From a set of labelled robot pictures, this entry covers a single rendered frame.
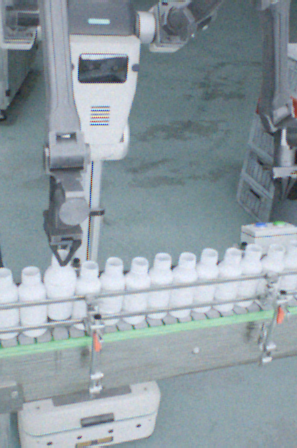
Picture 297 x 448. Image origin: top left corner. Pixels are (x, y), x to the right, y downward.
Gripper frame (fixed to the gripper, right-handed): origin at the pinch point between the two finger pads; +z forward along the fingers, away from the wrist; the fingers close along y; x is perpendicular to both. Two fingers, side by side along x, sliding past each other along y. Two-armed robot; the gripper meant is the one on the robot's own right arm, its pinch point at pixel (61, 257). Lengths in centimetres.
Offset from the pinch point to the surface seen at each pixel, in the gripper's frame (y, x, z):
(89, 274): 1.9, 5.9, 3.8
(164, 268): 1.3, 23.6, 4.8
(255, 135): -205, 170, 66
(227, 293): 3.1, 40.6, 13.3
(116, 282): 1.9, 12.2, 6.9
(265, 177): -186, 172, 87
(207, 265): 1.1, 34.6, 5.5
